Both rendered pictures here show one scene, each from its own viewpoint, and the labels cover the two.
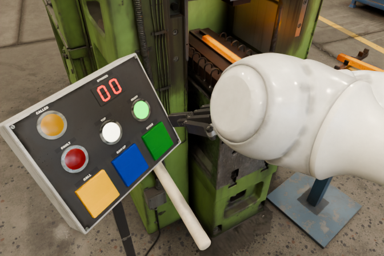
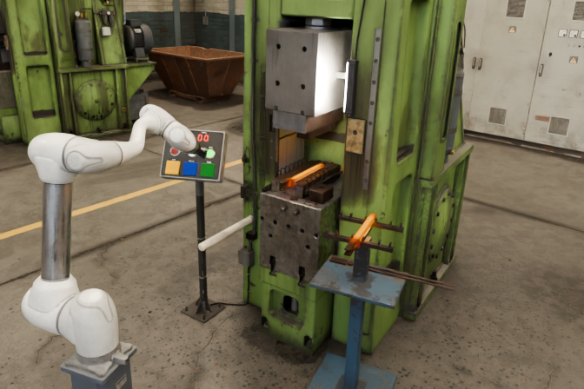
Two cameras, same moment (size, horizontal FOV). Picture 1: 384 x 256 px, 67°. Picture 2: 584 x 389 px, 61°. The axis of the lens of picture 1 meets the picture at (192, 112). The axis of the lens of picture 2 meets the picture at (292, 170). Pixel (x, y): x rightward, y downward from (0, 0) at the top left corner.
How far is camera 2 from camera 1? 2.40 m
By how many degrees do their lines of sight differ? 56
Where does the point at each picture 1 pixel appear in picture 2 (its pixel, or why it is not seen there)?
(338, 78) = (152, 110)
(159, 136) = (209, 168)
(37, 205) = (230, 248)
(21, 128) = not seen: hidden behind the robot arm
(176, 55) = (271, 154)
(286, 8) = (348, 159)
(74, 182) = (169, 157)
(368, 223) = not seen: outside the picture
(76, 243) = (215, 273)
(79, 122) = not seen: hidden behind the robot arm
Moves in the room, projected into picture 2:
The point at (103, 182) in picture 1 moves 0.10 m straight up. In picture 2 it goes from (175, 165) to (175, 148)
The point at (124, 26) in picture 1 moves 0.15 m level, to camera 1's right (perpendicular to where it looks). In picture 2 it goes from (247, 126) to (257, 133)
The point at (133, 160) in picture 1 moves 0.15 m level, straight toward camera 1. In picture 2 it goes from (191, 168) to (167, 174)
